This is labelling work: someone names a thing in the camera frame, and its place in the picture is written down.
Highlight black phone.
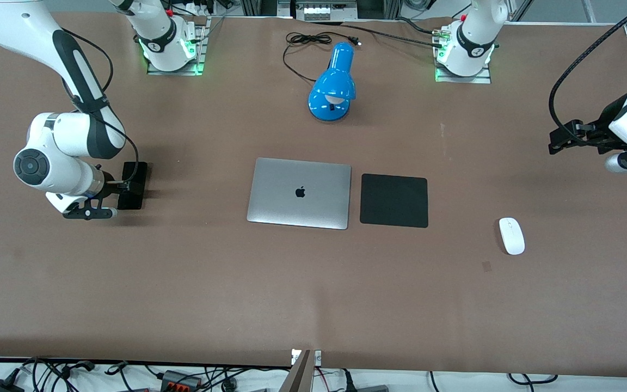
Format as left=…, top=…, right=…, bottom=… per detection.
left=116, top=161, right=149, bottom=211

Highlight aluminium frame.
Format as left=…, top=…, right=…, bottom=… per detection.
left=240, top=0, right=402, bottom=20

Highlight black braided table cable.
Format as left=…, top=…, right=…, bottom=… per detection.
left=341, top=18, right=446, bottom=50

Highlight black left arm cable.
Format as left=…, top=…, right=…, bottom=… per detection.
left=548, top=0, right=627, bottom=146

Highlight black lamp cord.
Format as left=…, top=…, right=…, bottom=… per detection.
left=282, top=32, right=362, bottom=84

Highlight blue desk lamp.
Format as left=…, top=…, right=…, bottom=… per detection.
left=308, top=42, right=357, bottom=123

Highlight grey box orange connectors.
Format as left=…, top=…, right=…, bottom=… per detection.
left=158, top=370, right=204, bottom=391

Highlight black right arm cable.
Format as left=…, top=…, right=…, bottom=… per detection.
left=63, top=28, right=140, bottom=190

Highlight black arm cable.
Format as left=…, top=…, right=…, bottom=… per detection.
left=548, top=0, right=627, bottom=146
left=63, top=28, right=140, bottom=190

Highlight white metal bracket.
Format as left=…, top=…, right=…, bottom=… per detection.
left=291, top=350, right=323, bottom=366

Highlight grey terminal block device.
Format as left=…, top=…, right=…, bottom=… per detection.
left=303, top=4, right=359, bottom=22

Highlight black mouse pad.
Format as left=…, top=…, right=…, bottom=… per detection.
left=360, top=173, right=429, bottom=229

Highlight black tangled floor cables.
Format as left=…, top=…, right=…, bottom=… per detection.
left=20, top=357, right=145, bottom=392

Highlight white computer mouse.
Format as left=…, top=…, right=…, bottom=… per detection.
left=499, top=217, right=526, bottom=256

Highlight silver closed laptop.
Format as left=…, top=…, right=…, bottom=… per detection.
left=247, top=157, right=352, bottom=230

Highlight black looped floor cable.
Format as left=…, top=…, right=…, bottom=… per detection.
left=507, top=373, right=560, bottom=386

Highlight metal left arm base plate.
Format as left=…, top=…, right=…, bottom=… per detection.
left=434, top=26, right=493, bottom=84

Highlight grey camera stand post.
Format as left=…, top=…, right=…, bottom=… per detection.
left=278, top=350, right=314, bottom=392

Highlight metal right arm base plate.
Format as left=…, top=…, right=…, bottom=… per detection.
left=146, top=16, right=208, bottom=76

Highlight white power strip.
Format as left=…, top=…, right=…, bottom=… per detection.
left=169, top=0, right=223, bottom=17

